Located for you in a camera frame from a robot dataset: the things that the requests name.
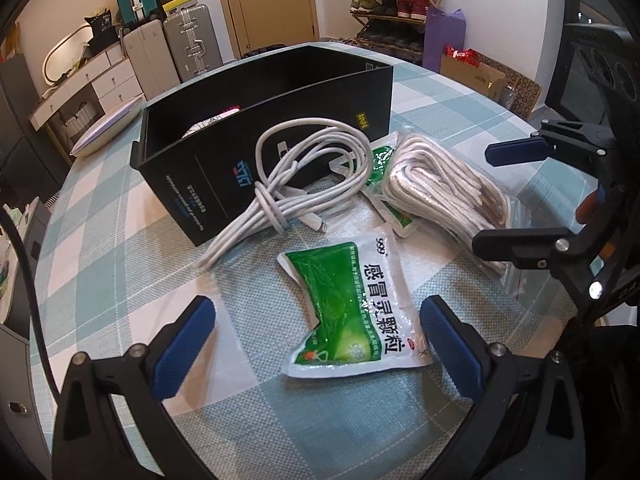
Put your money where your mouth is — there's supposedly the dark grey fridge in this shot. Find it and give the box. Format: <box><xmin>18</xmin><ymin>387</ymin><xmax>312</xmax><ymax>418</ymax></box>
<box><xmin>0</xmin><ymin>55</ymin><xmax>71</xmax><ymax>196</ymax></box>

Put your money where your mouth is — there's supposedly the red-printed zip bag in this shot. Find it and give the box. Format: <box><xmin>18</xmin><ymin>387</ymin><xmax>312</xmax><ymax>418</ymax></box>
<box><xmin>182</xmin><ymin>105</ymin><xmax>241</xmax><ymax>138</ymax></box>

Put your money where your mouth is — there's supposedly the purple paper bag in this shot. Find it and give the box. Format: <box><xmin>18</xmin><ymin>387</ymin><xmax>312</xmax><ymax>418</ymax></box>
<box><xmin>424</xmin><ymin>7</ymin><xmax>467</xmax><ymax>73</ymax></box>

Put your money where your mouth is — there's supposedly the white dresser with drawers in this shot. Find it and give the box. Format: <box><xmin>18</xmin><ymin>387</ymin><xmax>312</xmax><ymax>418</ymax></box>
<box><xmin>29</xmin><ymin>45</ymin><xmax>138</xmax><ymax>161</ymax></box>

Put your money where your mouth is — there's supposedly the large green medicine sachet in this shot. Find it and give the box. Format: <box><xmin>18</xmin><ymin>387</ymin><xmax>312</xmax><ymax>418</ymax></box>
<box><xmin>276</xmin><ymin>232</ymin><xmax>433</xmax><ymax>378</ymax></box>

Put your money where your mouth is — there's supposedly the shoe rack with shoes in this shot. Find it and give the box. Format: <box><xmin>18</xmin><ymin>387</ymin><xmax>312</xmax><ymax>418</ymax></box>
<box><xmin>340</xmin><ymin>0</ymin><xmax>443</xmax><ymax>46</ymax></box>

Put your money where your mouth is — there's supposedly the white oval plate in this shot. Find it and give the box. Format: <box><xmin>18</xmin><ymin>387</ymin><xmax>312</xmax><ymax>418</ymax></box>
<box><xmin>70</xmin><ymin>97</ymin><xmax>146</xmax><ymax>157</ymax></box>

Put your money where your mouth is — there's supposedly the silver suitcase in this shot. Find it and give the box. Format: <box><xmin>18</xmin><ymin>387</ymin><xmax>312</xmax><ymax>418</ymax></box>
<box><xmin>162</xmin><ymin>4</ymin><xmax>223</xmax><ymax>81</ymax></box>

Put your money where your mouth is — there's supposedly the beige suitcase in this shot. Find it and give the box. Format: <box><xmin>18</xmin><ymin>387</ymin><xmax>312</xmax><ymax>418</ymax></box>
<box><xmin>122</xmin><ymin>19</ymin><xmax>181</xmax><ymax>101</ymax></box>

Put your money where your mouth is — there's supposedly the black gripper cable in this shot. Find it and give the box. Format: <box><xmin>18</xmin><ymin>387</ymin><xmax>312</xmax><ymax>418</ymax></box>
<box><xmin>0</xmin><ymin>204</ymin><xmax>57</xmax><ymax>396</ymax></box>

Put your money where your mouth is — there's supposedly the person's right hand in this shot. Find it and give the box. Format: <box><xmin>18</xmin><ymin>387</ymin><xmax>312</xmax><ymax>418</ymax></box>
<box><xmin>575</xmin><ymin>184</ymin><xmax>602</xmax><ymax>227</ymax></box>

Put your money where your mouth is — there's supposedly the oval mirror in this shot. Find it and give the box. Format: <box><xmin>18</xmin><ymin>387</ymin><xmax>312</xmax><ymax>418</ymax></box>
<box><xmin>42</xmin><ymin>25</ymin><xmax>93</xmax><ymax>91</ymax></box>

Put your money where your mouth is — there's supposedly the open brown cardboard box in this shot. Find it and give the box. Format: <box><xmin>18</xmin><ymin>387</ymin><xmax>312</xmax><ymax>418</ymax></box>
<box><xmin>440</xmin><ymin>52</ymin><xmax>507</xmax><ymax>103</ymax></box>

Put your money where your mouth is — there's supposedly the black cardboard box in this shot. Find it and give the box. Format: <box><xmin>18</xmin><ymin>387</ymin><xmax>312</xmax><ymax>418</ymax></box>
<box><xmin>131</xmin><ymin>45</ymin><xmax>394</xmax><ymax>247</ymax></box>

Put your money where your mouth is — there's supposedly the black gift bag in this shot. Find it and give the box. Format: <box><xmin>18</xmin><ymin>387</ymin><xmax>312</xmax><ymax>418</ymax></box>
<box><xmin>85</xmin><ymin>10</ymin><xmax>118</xmax><ymax>43</ymax></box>

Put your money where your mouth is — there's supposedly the dark circle-patterned panel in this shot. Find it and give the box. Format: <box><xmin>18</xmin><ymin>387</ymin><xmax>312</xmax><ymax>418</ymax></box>
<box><xmin>500</xmin><ymin>72</ymin><xmax>543</xmax><ymax>121</ymax></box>

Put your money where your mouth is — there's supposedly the white storage basket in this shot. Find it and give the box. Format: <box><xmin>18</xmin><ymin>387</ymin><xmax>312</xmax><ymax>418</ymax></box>
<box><xmin>60</xmin><ymin>102</ymin><xmax>103</xmax><ymax>136</ymax></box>

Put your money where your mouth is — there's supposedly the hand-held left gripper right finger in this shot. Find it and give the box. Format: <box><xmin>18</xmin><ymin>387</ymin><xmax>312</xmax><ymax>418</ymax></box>
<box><xmin>419</xmin><ymin>295</ymin><xmax>583</xmax><ymax>480</ymax></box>

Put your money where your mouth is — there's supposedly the white charging cable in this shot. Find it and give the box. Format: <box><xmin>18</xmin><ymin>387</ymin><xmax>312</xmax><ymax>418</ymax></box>
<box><xmin>194</xmin><ymin>119</ymin><xmax>373</xmax><ymax>272</ymax></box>

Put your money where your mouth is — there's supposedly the tan wooden door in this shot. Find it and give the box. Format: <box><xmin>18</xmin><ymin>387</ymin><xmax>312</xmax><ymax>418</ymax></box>
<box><xmin>212</xmin><ymin>0</ymin><xmax>321</xmax><ymax>58</ymax></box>

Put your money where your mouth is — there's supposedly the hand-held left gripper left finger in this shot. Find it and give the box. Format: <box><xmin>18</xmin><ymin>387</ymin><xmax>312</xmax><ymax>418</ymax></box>
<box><xmin>52</xmin><ymin>295</ymin><xmax>217</xmax><ymax>480</ymax></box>

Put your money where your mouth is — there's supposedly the wooden shoe rack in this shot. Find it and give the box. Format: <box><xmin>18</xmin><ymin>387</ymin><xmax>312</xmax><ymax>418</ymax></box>
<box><xmin>340</xmin><ymin>0</ymin><xmax>446</xmax><ymax>53</ymax></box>

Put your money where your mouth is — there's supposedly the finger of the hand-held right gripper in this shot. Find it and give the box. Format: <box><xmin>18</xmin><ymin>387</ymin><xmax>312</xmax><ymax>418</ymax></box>
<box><xmin>471</xmin><ymin>219</ymin><xmax>609</xmax><ymax>307</ymax></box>
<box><xmin>485</xmin><ymin>119</ymin><xmax>617</xmax><ymax>168</ymax></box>

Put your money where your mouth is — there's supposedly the small green medicine sachet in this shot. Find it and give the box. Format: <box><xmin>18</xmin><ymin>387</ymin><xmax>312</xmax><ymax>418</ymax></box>
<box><xmin>367</xmin><ymin>132</ymin><xmax>401</xmax><ymax>196</ymax></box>
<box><xmin>370</xmin><ymin>190</ymin><xmax>418</xmax><ymax>238</ymax></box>

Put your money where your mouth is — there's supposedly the bag of copper-tipped white laces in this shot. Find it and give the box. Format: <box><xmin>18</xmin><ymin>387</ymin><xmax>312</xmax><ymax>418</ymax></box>
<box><xmin>382</xmin><ymin>131</ymin><xmax>533</xmax><ymax>306</ymax></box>

